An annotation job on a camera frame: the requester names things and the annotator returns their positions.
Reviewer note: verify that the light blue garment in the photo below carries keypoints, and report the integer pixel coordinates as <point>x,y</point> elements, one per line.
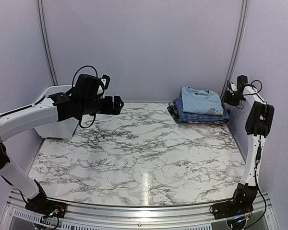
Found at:
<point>205,102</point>

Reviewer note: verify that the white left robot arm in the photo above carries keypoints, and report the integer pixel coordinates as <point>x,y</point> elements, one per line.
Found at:
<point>56,114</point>

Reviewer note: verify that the left wall aluminium post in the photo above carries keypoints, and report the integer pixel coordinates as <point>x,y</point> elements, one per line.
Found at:
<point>45,42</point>

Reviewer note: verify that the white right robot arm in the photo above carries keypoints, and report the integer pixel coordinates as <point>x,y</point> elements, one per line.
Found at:
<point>257,127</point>

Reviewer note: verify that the black white plaid garment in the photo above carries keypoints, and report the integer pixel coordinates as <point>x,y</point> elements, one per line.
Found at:
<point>197,118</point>

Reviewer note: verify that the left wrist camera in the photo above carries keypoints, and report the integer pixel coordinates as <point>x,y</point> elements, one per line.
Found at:
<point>106,80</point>

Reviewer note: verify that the aluminium front frame rail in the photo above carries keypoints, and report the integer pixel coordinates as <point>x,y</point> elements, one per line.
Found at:
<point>82,216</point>

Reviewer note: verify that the blue checked shirt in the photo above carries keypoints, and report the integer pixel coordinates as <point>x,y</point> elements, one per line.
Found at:
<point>178,104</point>

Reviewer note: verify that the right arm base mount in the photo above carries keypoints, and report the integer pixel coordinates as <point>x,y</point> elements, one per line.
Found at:
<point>241,202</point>

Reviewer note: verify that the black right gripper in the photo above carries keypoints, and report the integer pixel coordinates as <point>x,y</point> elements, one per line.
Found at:
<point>226,99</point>

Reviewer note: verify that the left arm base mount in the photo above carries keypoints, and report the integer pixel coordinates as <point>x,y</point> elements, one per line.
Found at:
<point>45,207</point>

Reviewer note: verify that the white plastic laundry bin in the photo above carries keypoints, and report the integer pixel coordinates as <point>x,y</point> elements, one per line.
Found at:
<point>64,129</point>

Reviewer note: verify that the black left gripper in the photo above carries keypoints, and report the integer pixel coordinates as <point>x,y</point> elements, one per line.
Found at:
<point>108,109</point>

